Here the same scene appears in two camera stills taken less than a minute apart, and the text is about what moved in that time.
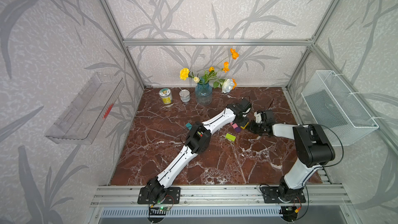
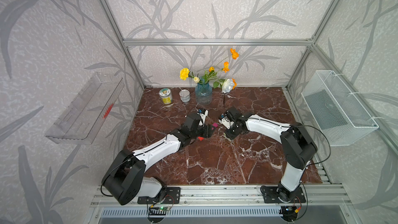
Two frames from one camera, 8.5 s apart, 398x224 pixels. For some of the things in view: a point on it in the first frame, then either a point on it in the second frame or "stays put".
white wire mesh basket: x=333 y=106 stays put
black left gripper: x=246 y=121 to x=207 y=131
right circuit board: x=288 y=212 stays put
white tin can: x=185 y=95 stays put
